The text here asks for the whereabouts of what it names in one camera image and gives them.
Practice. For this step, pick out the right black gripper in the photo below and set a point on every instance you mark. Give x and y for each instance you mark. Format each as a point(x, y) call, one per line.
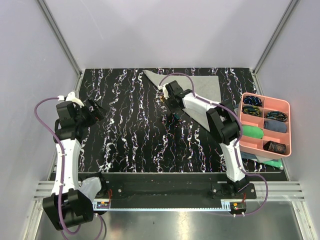
point(173, 110)

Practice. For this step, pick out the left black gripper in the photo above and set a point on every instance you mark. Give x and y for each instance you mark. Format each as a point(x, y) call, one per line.
point(98, 113)

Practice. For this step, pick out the grey cloth napkin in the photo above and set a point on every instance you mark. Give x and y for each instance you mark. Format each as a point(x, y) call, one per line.
point(207, 89)

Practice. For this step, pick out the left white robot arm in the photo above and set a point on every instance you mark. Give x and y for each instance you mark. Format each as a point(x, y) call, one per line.
point(70, 203)

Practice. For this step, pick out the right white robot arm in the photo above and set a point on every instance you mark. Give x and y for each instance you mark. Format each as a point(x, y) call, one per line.
point(224, 127)

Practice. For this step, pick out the blue patterned napkin roll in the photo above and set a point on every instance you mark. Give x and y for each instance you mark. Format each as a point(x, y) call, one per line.
point(253, 101)

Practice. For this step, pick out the yellow patterned napkin roll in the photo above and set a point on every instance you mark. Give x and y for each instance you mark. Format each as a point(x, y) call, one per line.
point(252, 110)

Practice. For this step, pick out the green napkin roll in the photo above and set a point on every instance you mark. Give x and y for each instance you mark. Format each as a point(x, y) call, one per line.
point(252, 131)

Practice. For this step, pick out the dark brown napkin roll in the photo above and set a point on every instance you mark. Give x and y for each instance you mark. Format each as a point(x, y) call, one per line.
point(275, 147)

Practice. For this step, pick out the grey-blue folded napkin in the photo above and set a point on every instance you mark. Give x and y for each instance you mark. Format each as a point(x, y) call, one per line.
point(276, 126)

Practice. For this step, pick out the blue-orange patterned napkin roll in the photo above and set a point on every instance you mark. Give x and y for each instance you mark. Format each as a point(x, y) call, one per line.
point(277, 116)

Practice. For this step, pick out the black marble pattern mat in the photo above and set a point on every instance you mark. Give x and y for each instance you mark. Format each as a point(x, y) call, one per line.
point(139, 134)

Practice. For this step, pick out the pink divided tray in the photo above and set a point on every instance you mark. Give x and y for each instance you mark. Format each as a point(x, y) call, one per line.
point(255, 146)

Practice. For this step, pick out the stack of coloured cloths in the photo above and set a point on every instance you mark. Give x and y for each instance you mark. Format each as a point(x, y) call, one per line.
point(277, 163)

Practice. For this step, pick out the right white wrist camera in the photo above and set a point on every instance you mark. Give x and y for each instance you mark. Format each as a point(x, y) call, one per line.
point(164, 90)

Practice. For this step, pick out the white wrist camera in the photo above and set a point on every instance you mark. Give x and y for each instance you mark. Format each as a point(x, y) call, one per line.
point(164, 90)
point(71, 97)

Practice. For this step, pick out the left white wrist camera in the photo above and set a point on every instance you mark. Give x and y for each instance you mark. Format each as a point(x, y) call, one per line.
point(71, 97)

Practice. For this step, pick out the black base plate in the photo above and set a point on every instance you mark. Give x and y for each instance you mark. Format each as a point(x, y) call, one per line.
point(173, 191)

